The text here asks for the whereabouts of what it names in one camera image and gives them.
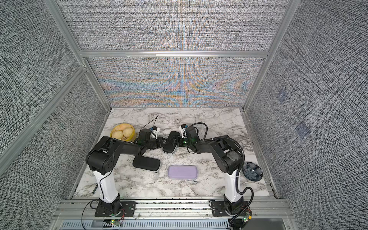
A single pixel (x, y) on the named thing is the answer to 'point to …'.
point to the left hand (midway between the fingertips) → (170, 142)
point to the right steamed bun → (127, 132)
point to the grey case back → (171, 143)
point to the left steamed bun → (117, 134)
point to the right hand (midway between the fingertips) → (173, 137)
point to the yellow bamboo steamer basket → (120, 127)
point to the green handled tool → (95, 189)
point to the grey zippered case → (146, 163)
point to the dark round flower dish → (252, 171)
